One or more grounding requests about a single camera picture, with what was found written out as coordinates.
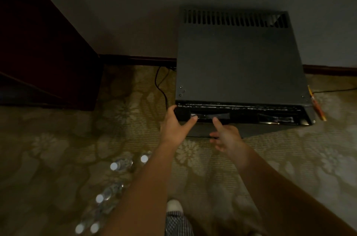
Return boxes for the person's left hand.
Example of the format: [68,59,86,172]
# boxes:
[160,105,199,148]

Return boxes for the person's right forearm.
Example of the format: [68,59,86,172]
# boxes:
[236,145,357,236]

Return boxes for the black power cable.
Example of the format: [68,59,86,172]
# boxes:
[155,66,177,111]

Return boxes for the person's left forearm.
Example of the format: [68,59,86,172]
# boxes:
[102,142,182,236]

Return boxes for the checkered trousers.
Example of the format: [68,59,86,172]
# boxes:
[164,210,194,236]

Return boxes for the dark wooden cabinet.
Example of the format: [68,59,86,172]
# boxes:
[0,0,104,111]

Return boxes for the white slipper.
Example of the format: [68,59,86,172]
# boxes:
[166,199,184,214]

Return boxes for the black mini fridge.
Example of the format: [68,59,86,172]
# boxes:
[174,7,317,139]

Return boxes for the thin black cable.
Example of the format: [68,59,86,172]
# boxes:
[312,87,357,94]

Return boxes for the dark wooden baseboard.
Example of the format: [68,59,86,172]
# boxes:
[99,54,357,77]

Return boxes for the clear water bottle white cap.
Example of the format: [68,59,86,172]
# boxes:
[95,182,125,204]
[89,210,107,235]
[110,157,134,172]
[139,151,153,165]
[74,216,90,235]

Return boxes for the person's right hand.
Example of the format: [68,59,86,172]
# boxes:
[209,117,248,160]

